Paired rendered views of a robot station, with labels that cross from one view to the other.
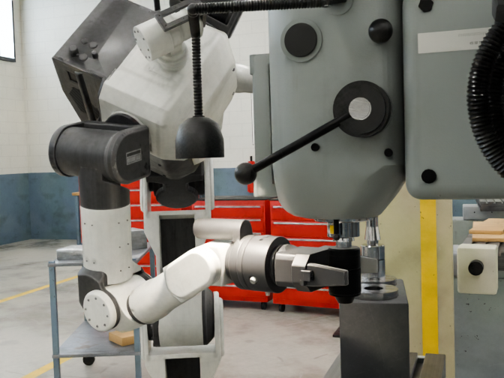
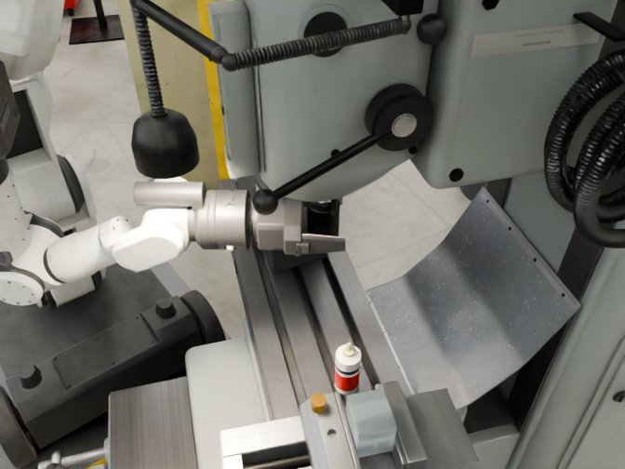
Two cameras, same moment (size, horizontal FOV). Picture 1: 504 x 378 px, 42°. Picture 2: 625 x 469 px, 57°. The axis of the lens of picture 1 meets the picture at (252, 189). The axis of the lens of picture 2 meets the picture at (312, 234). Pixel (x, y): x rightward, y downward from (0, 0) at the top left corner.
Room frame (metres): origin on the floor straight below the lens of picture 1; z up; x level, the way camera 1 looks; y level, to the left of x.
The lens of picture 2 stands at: (0.42, 0.25, 1.77)
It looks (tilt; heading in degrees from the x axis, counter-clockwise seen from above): 41 degrees down; 326
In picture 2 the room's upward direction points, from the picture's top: straight up
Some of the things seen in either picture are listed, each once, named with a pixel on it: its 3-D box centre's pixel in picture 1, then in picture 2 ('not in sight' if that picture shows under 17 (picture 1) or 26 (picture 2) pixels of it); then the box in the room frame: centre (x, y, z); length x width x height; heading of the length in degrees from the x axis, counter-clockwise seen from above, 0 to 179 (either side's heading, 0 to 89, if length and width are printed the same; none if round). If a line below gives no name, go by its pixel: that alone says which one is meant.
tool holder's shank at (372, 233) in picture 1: (372, 216); not in sight; (1.29, -0.23, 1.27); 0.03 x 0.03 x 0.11
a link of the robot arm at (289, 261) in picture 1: (290, 267); (260, 221); (1.00, -0.06, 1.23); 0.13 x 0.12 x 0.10; 146
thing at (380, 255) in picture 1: (373, 263); not in sight; (1.29, -0.23, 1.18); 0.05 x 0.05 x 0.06
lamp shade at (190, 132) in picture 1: (199, 136); (163, 137); (0.97, 0.07, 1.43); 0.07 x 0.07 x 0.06
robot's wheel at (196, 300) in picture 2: not in sight; (202, 324); (1.49, -0.09, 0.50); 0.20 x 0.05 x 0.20; 4
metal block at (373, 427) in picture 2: not in sight; (369, 422); (0.73, -0.05, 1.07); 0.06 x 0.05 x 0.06; 158
